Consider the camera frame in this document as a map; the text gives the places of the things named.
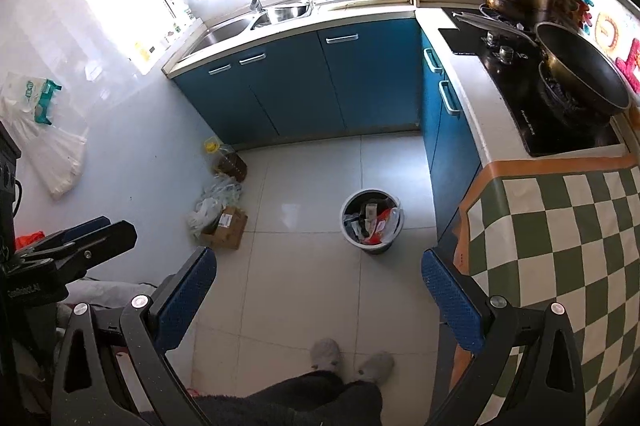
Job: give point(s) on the colourful wall decoration stickers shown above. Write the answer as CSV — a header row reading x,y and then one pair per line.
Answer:
x,y
610,26

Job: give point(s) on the hanging white plastic bags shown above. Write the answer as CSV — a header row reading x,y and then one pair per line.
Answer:
x,y
42,120

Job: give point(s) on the plastic bag of vegetables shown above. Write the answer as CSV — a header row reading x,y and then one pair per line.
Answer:
x,y
222,192

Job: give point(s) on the dark trouser legs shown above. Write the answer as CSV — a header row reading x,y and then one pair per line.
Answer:
x,y
314,398

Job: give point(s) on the black gas stove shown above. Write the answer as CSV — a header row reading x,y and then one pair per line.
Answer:
x,y
549,118

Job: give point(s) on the green checkered table mat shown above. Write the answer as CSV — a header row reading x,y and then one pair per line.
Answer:
x,y
564,231

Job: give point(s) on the black wok pan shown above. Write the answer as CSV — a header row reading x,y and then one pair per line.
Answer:
x,y
572,61

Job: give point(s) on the grey left slipper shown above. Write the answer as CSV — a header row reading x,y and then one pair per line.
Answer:
x,y
326,356

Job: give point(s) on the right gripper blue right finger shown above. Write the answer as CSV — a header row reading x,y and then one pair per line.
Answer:
x,y
486,327

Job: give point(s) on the white round trash bin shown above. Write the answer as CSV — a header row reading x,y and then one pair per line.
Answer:
x,y
351,218

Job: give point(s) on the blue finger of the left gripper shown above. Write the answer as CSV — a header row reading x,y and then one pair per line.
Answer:
x,y
62,237
72,261

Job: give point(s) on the grey slipper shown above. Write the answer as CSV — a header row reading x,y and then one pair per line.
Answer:
x,y
326,356
376,369

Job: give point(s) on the cooking oil bottle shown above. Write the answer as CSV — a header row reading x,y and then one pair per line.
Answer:
x,y
225,160

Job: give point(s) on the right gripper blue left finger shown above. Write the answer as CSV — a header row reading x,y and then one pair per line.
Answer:
x,y
153,325

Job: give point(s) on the red white plastic bag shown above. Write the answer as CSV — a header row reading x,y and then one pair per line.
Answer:
x,y
385,227

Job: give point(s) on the white printed paper sachet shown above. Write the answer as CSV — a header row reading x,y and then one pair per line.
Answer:
x,y
369,218

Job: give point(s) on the brown cardboard box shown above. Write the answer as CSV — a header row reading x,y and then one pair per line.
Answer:
x,y
227,231

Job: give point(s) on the grey right slipper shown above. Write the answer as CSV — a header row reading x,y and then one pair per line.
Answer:
x,y
376,369

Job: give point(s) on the steel kitchen sink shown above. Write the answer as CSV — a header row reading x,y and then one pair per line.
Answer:
x,y
270,16

